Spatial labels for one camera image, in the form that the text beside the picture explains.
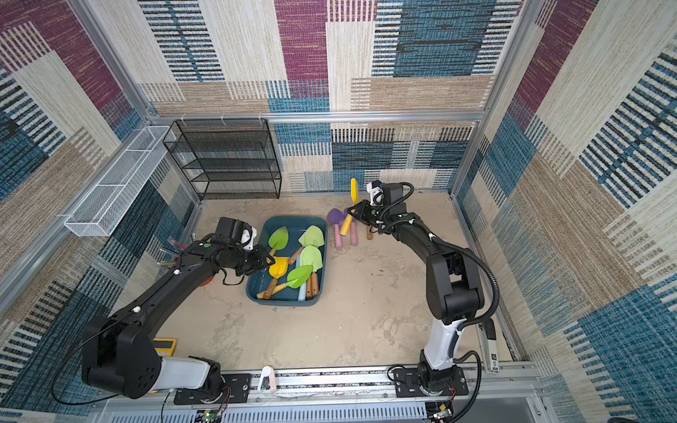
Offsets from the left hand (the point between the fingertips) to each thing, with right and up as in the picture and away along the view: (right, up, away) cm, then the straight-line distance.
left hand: (273, 261), depth 84 cm
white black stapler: (+64, -20, -6) cm, 67 cm away
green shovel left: (-4, +5, +21) cm, 22 cm away
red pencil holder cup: (-11, -2, -19) cm, 22 cm away
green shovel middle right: (+10, 0, +13) cm, 16 cm away
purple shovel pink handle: (+19, +15, +28) cm, 37 cm away
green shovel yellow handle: (+5, -7, +10) cm, 13 cm away
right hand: (+25, +15, +8) cm, 30 cm away
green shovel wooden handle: (+32, +7, +21) cm, 39 cm away
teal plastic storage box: (+5, +3, +18) cm, 19 cm away
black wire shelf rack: (-25, +38, +24) cm, 51 cm away
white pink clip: (+1, -32, -10) cm, 33 cm away
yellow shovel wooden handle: (-2, -5, +11) cm, 12 cm away
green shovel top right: (+10, +7, +20) cm, 23 cm away
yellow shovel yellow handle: (+26, +20, +5) cm, 33 cm away
